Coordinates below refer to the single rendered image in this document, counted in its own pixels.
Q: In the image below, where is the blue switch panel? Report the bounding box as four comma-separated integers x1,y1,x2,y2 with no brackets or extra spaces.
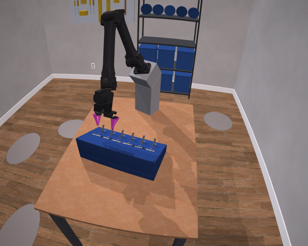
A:
76,125,167,181

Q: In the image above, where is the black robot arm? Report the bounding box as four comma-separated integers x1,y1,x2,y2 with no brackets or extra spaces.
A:
93,9,151,116

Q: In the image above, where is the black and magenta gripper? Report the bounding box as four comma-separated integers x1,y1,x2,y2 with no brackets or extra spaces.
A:
93,111,119,130

